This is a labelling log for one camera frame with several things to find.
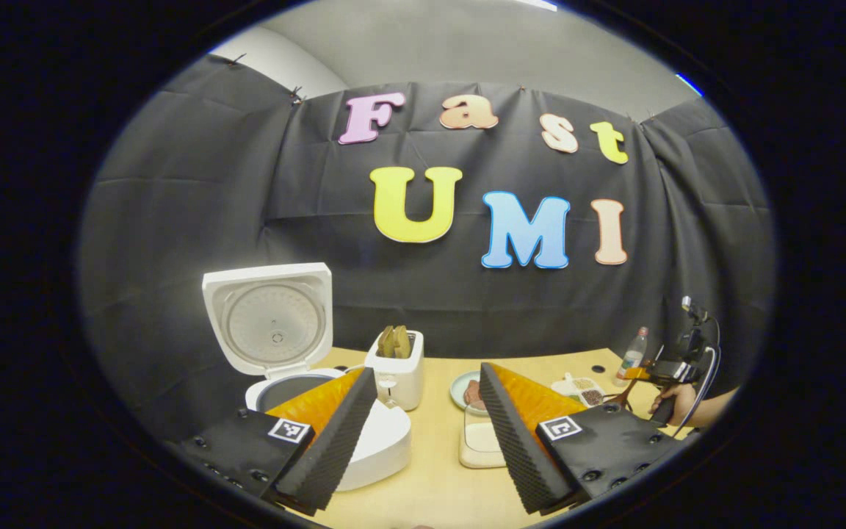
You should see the white toaster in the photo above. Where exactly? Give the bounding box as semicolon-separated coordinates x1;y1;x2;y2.
364;329;425;412

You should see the white divided dish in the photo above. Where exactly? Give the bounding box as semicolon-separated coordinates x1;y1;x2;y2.
552;373;607;409

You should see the white rice cooker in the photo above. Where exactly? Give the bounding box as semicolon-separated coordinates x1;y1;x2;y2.
201;262;413;492

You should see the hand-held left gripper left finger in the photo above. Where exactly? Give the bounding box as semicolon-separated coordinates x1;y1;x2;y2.
170;367;380;517

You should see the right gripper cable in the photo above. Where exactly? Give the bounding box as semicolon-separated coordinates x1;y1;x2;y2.
676;312;723;428

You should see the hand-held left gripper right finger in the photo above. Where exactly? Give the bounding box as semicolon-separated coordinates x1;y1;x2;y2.
479;362;688;515

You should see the black backdrop cloth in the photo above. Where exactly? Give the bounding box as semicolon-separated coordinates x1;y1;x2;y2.
78;53;776;442

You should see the light green plate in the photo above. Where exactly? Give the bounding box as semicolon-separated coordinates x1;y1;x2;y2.
449;370;484;412

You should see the brown wooden spoon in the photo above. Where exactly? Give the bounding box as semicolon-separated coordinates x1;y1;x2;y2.
603;376;640;409

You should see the clear plastic water bottle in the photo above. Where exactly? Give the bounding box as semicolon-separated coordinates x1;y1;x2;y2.
612;327;648;387

